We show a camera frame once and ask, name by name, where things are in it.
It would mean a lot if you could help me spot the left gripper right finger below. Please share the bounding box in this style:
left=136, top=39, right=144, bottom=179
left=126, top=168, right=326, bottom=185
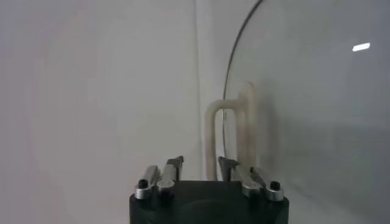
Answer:
left=218, top=156, right=286, bottom=202

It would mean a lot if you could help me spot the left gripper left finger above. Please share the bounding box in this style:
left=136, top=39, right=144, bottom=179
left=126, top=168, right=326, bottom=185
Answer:
left=133, top=155, right=185, bottom=200

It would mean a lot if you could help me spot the glass lid with cream handle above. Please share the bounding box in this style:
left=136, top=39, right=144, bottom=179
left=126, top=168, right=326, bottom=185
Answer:
left=204, top=0, right=390, bottom=224

